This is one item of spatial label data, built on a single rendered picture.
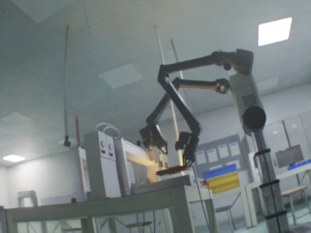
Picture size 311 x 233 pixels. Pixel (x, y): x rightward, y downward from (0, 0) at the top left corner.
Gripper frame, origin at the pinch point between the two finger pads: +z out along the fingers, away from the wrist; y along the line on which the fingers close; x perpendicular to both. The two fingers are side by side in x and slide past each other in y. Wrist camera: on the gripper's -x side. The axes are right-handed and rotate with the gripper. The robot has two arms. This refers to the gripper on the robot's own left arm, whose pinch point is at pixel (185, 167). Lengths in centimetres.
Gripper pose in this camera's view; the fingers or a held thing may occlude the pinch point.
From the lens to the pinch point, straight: 161.9
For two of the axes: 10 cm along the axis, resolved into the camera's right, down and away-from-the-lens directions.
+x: 9.0, 2.3, -3.7
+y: -3.0, -3.0, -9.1
